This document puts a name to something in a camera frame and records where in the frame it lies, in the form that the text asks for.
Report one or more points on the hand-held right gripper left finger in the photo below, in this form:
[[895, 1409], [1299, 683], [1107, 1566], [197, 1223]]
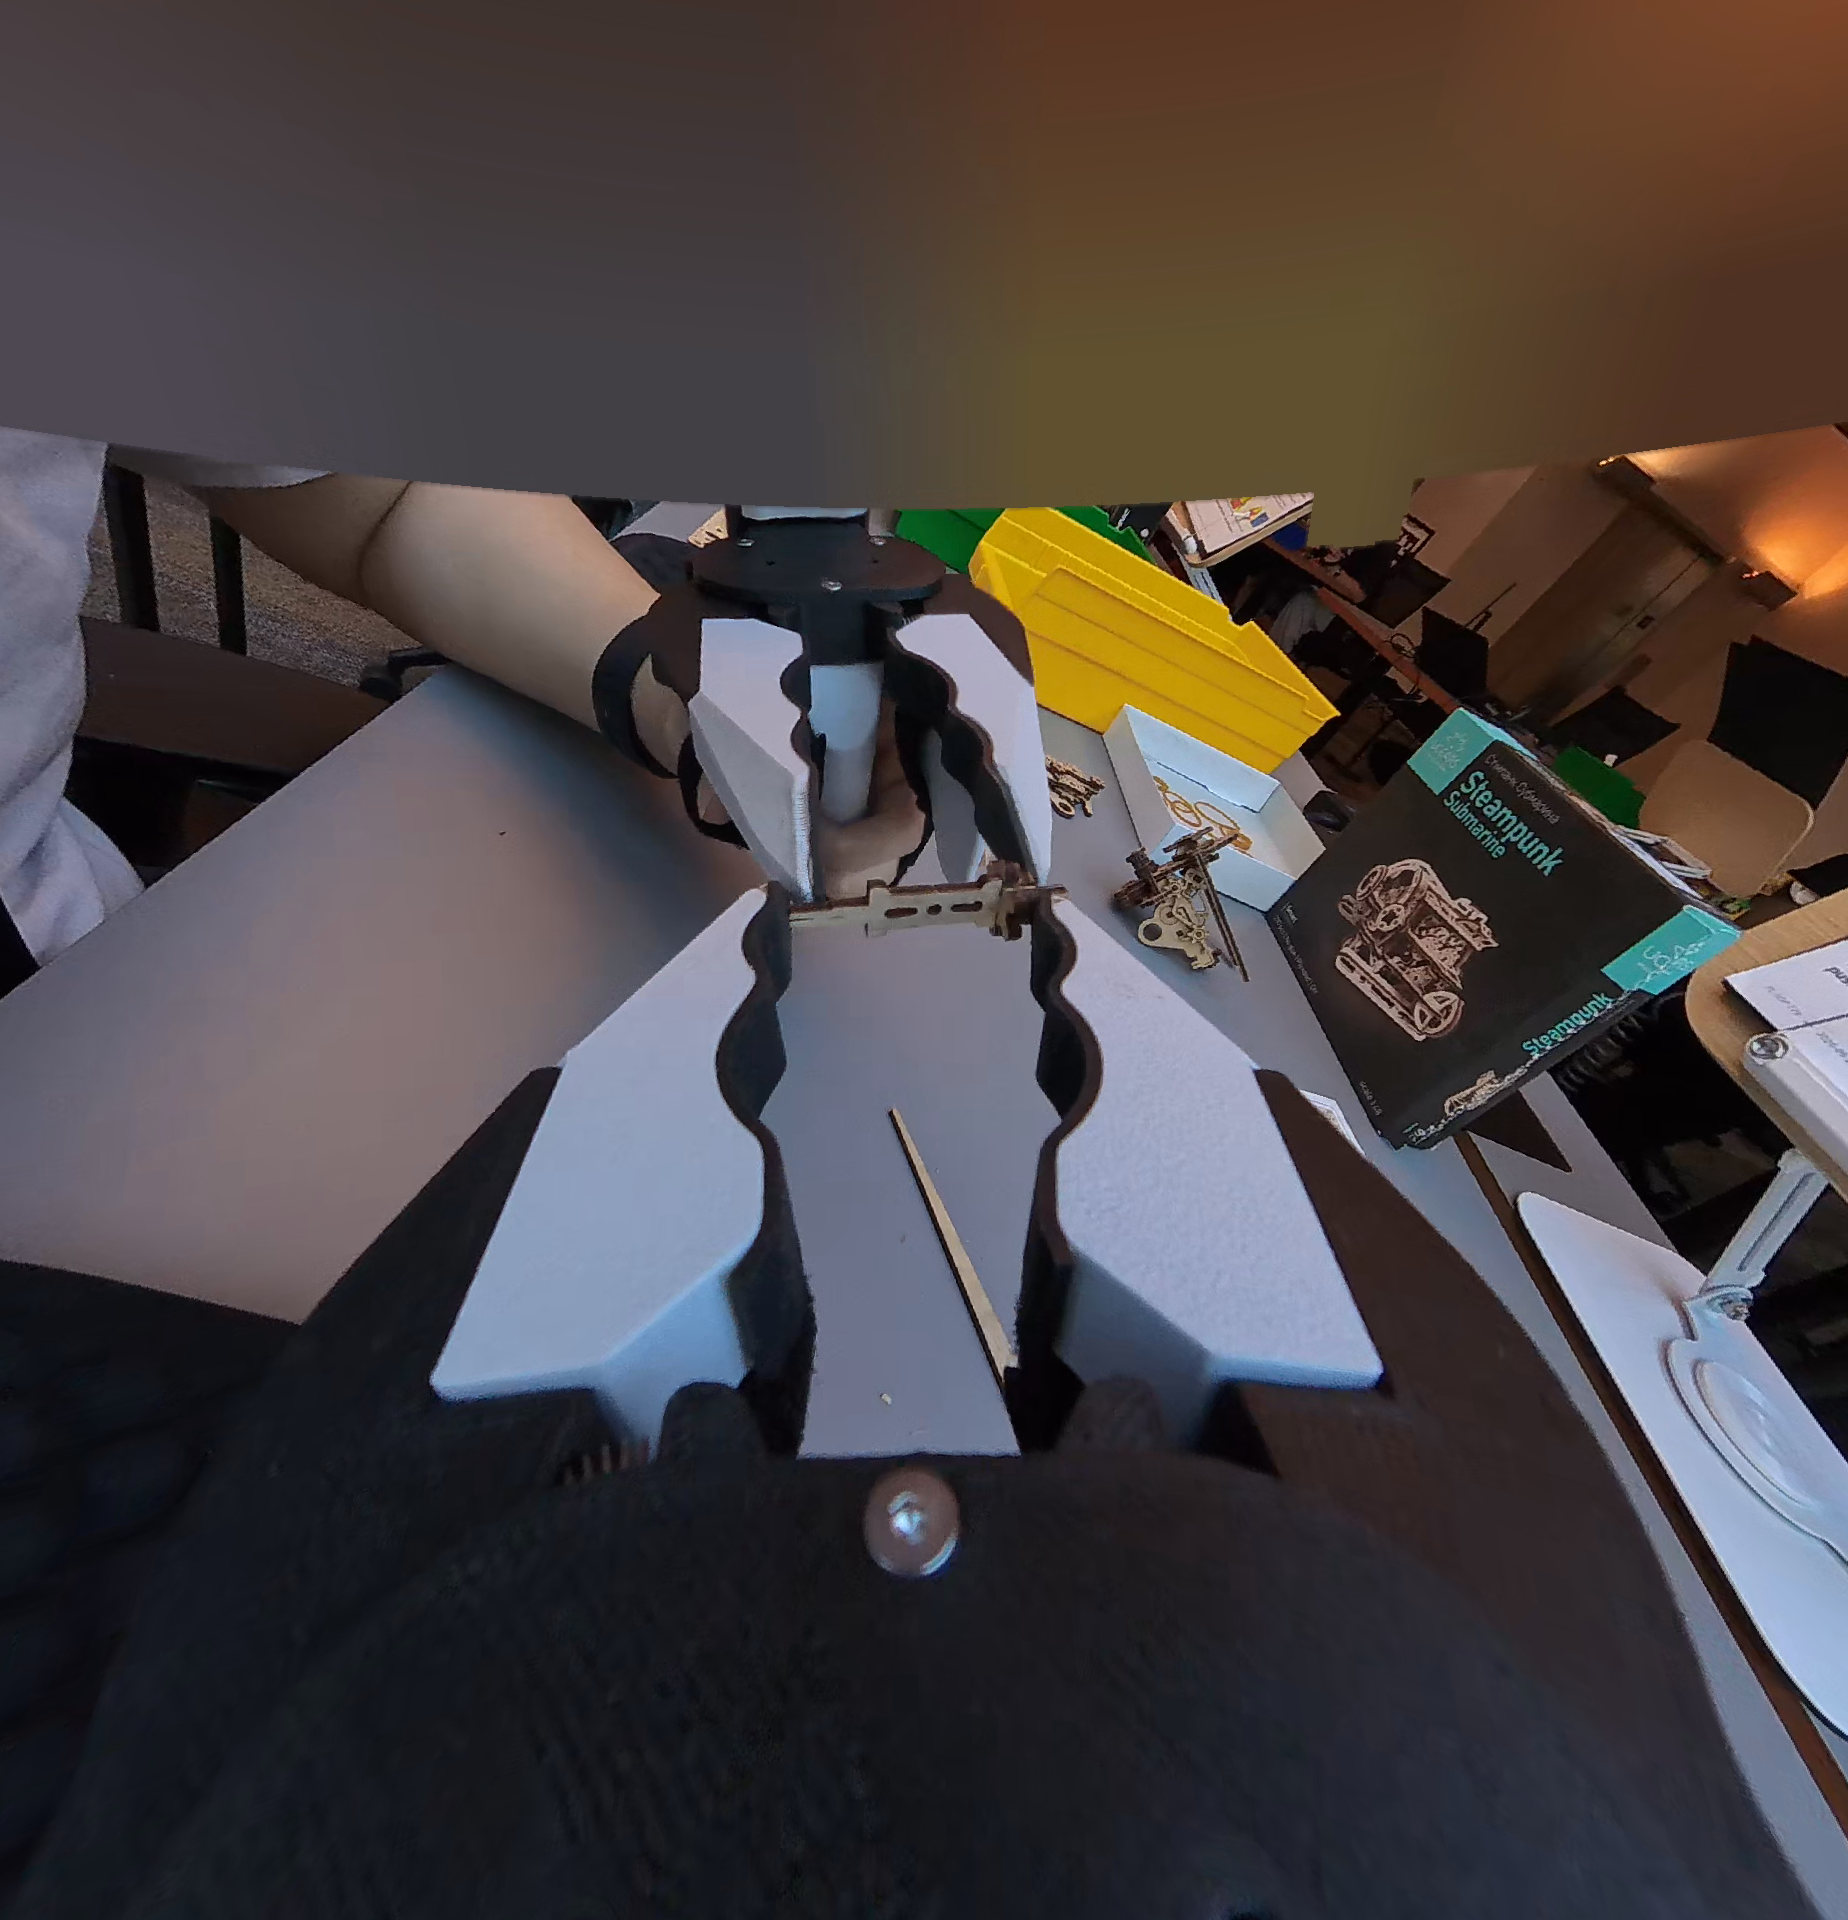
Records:
[[610, 1201]]

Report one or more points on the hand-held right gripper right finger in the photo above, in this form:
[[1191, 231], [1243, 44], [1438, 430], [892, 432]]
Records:
[[1210, 1201]]

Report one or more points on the person's white shirt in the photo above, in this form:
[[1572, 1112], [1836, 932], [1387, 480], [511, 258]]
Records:
[[25, 630]]

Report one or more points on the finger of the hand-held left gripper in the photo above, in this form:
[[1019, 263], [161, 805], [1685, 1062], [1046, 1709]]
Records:
[[1007, 750], [744, 735]]

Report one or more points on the green plastic bin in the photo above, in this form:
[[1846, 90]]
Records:
[[940, 531]]

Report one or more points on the white document holder stand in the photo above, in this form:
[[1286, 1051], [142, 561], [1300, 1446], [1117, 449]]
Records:
[[1616, 1350]]

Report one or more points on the dark wooden chair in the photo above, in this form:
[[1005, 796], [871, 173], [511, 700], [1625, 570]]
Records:
[[190, 706]]

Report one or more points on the large printed paper sheet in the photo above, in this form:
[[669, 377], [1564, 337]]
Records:
[[1841, 1051]]

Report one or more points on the small wooden model part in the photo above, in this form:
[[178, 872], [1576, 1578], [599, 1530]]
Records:
[[925, 905]]

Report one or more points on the small wooden gear cluster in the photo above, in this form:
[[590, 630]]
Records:
[[1071, 787]]

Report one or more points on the person's left forearm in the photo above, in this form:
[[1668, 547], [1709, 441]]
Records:
[[459, 600]]

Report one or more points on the yellow plastic bin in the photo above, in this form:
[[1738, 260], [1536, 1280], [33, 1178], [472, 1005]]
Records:
[[1150, 646]]

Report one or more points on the small colourful printed sheet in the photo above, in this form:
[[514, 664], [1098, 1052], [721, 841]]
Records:
[[1246, 526]]

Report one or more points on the person's left hand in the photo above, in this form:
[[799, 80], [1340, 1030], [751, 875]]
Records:
[[865, 856]]

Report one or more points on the wooden gear model assembly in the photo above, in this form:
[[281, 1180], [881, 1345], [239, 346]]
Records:
[[1181, 915]]

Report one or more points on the black model kit box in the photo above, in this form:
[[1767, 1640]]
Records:
[[1466, 931]]

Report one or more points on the model instruction booklet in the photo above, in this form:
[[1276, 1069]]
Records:
[[1321, 1117]]

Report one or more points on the white cardboard tray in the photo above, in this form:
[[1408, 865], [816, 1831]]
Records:
[[1270, 861]]

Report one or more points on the thin wooden stick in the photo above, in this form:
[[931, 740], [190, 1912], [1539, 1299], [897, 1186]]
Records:
[[946, 1231]]

